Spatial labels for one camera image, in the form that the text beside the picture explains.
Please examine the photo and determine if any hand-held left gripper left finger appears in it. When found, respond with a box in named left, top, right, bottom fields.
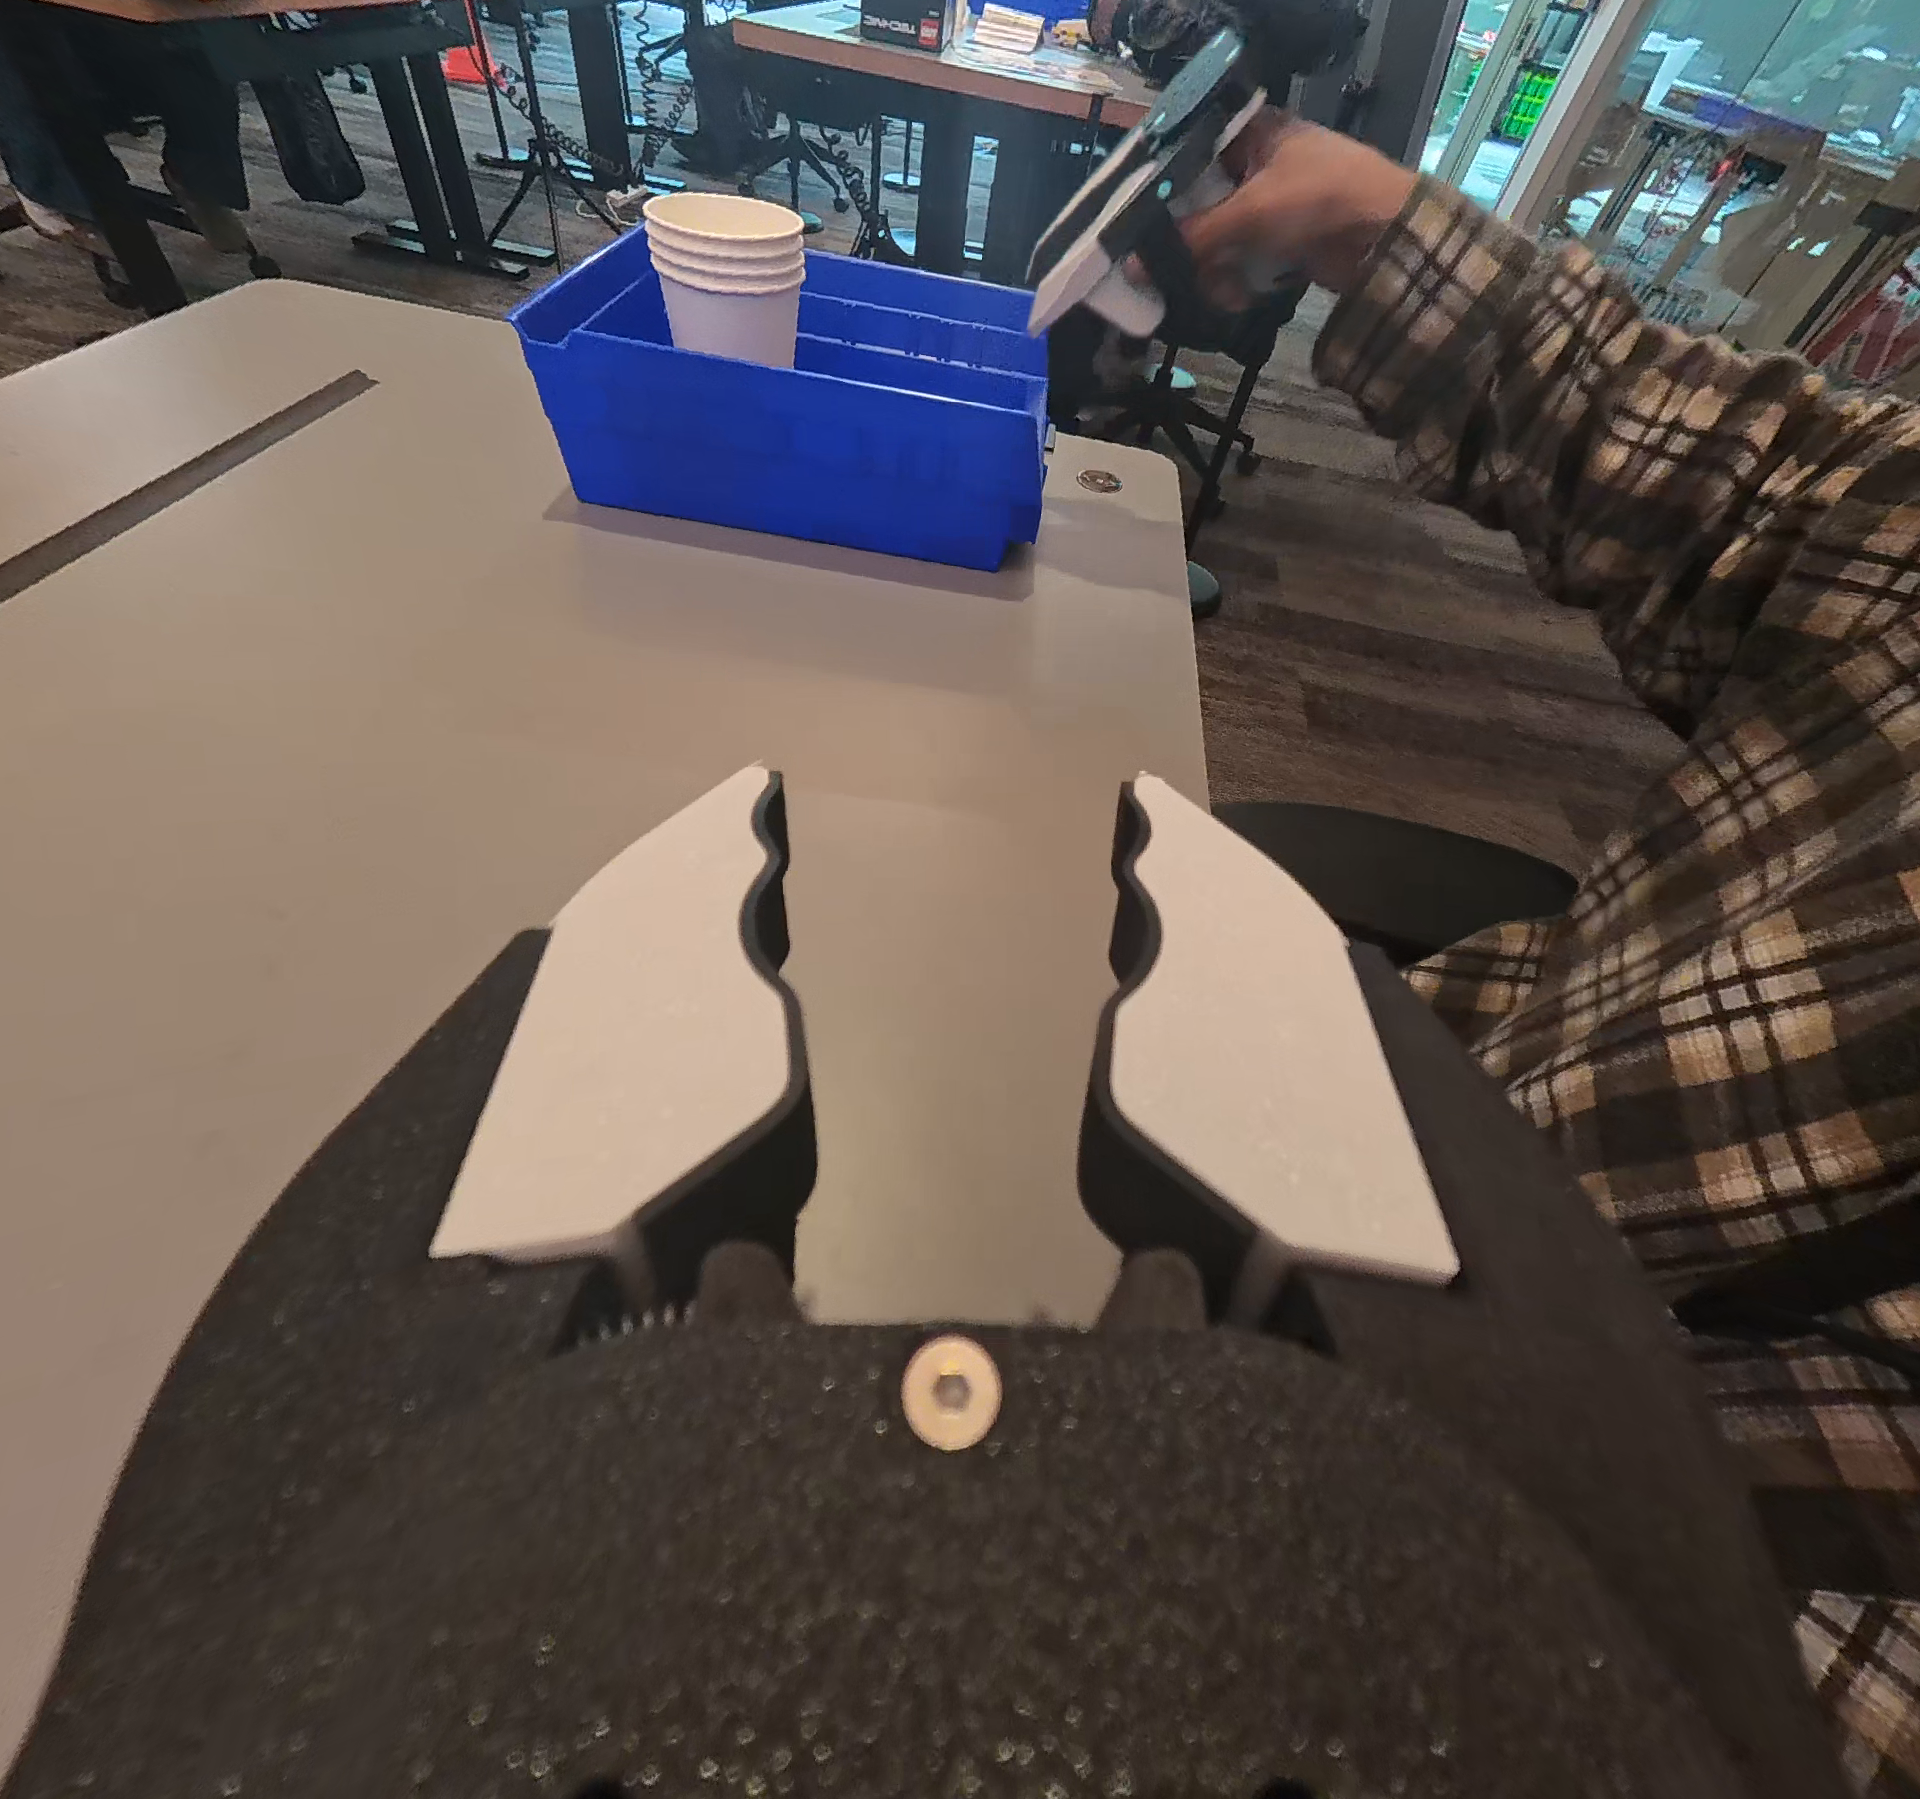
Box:
left=428, top=766, right=819, bottom=1269

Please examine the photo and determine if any blue plastic bin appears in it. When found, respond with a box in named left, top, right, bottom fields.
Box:
left=508, top=235, right=1051, bottom=576

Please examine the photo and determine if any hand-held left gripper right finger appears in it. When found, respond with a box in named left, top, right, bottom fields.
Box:
left=1079, top=773, right=1459, bottom=1291

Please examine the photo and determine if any black chair armrest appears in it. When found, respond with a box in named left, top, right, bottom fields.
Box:
left=1211, top=801, right=1580, bottom=965

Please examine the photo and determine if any person's right hand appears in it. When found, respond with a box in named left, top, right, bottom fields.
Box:
left=1176, top=115, right=1424, bottom=301

